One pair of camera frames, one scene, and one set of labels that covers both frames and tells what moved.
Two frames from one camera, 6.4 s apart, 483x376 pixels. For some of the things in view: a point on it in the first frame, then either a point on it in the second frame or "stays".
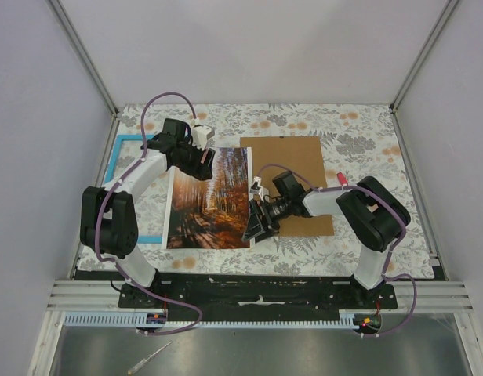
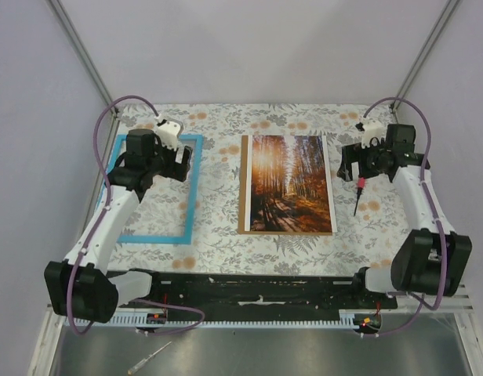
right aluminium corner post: (438, 25) stays
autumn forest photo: (210, 214) -> (288, 184)
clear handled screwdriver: (146, 359) stays
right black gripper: (266, 228) -> (357, 153)
